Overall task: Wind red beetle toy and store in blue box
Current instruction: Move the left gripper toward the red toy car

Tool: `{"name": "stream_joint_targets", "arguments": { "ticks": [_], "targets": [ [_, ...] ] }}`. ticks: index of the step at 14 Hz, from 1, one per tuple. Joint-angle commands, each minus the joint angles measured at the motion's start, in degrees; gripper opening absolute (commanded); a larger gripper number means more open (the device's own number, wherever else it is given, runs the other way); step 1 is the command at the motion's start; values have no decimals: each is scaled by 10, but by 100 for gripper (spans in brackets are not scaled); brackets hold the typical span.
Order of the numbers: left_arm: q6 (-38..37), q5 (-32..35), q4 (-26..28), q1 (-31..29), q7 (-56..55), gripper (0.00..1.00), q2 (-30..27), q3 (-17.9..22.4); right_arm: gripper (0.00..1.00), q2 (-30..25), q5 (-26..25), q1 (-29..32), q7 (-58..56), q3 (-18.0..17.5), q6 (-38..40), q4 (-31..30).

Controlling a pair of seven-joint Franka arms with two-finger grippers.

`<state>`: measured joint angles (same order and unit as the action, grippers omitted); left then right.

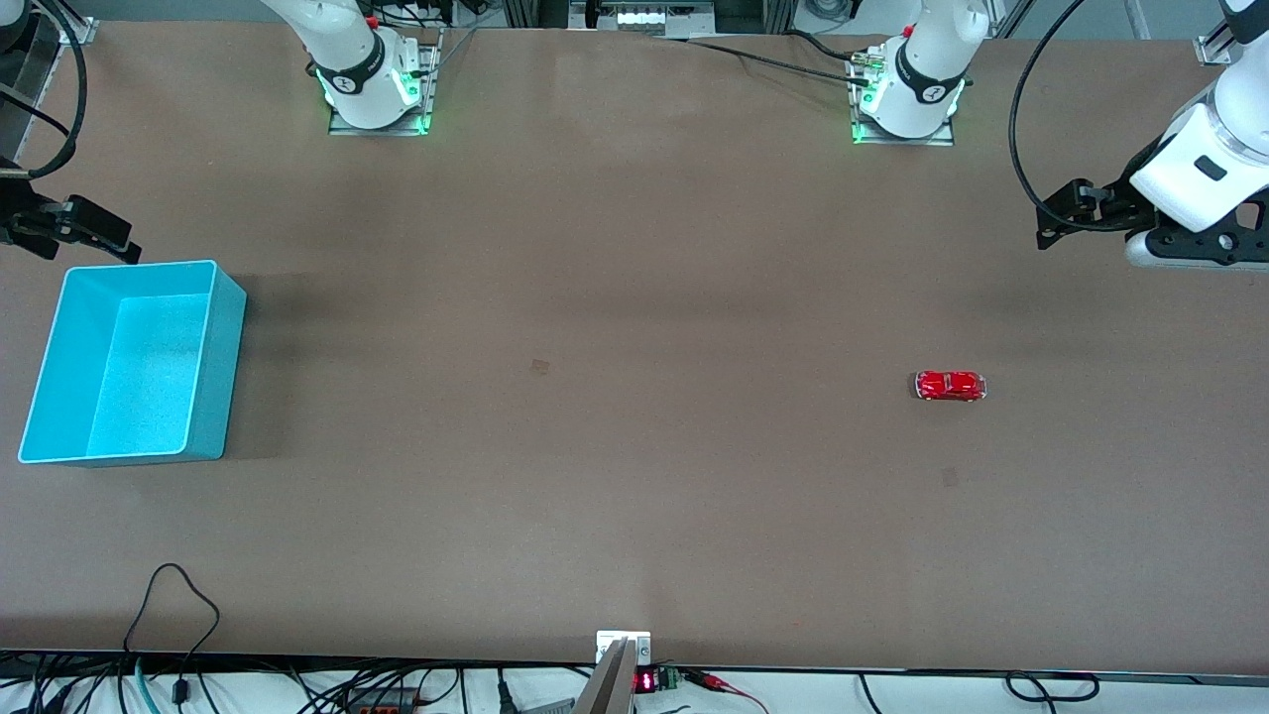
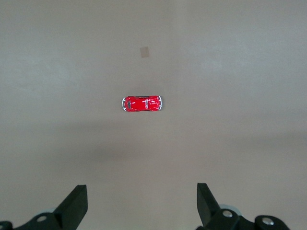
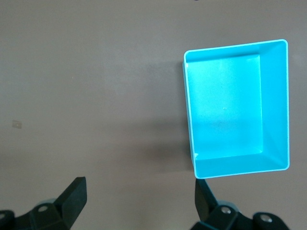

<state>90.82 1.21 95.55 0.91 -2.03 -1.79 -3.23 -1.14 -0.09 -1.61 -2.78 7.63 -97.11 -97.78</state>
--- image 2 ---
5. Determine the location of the red beetle toy car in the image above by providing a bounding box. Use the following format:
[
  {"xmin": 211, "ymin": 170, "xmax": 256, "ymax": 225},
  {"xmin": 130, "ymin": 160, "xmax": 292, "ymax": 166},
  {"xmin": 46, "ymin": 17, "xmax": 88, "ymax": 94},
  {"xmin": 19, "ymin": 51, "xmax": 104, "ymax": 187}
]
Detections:
[{"xmin": 121, "ymin": 95, "xmax": 163, "ymax": 112}]

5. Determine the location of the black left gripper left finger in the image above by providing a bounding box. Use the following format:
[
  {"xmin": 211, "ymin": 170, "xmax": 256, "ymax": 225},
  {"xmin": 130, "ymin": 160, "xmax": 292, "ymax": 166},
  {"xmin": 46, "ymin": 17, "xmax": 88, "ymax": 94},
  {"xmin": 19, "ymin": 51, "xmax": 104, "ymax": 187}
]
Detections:
[{"xmin": 0, "ymin": 184, "xmax": 88, "ymax": 230}]

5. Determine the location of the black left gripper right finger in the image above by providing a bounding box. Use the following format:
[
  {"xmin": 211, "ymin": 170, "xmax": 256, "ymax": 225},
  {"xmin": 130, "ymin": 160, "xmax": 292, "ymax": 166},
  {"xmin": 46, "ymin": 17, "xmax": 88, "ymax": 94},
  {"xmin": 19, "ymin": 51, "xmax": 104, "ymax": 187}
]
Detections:
[{"xmin": 196, "ymin": 183, "xmax": 292, "ymax": 230}]

